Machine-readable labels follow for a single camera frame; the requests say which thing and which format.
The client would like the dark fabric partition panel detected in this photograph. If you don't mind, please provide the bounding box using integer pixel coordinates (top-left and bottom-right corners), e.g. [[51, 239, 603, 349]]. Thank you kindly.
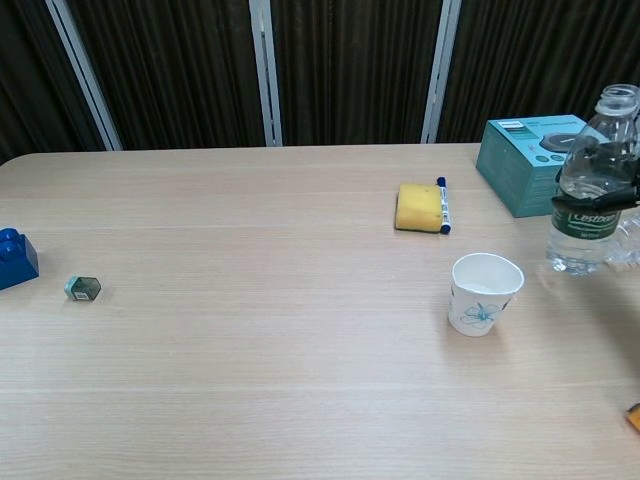
[[0, 0, 107, 166], [67, 0, 266, 150], [437, 0, 640, 144], [271, 0, 444, 147]]

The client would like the water bottle green label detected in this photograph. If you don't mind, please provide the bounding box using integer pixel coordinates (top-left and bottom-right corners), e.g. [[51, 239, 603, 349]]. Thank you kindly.
[[545, 83, 640, 277]]

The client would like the small green box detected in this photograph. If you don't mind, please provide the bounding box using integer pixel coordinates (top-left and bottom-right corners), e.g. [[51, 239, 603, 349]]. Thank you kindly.
[[63, 275, 103, 303]]

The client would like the clear plastic bottle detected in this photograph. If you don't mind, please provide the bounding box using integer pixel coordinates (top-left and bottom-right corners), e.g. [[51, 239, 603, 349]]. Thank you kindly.
[[604, 208, 640, 267]]

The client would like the yellow sponge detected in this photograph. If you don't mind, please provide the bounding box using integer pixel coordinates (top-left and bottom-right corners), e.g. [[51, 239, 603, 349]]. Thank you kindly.
[[394, 182, 445, 232]]

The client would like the grey metal partition post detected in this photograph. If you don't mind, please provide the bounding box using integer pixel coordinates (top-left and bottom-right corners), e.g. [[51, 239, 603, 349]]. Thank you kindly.
[[44, 0, 124, 151], [421, 0, 462, 145], [248, 0, 284, 147]]

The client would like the teal speaker product box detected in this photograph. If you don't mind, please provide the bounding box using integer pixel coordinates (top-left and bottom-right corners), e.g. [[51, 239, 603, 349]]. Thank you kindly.
[[474, 114, 589, 219]]

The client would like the white paper cup blue flower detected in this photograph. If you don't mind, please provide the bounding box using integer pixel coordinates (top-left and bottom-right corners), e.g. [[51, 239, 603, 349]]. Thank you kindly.
[[447, 253, 525, 337]]

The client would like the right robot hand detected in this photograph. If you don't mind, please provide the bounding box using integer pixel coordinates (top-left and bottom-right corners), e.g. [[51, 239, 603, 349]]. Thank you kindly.
[[551, 159, 640, 211]]

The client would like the blue whiteboard marker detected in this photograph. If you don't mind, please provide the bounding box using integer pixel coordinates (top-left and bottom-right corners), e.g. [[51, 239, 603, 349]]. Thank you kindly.
[[436, 176, 454, 235]]

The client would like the blue toy building brick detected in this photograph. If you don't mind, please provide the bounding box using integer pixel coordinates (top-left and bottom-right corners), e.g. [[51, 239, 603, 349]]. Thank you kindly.
[[0, 227, 40, 292]]

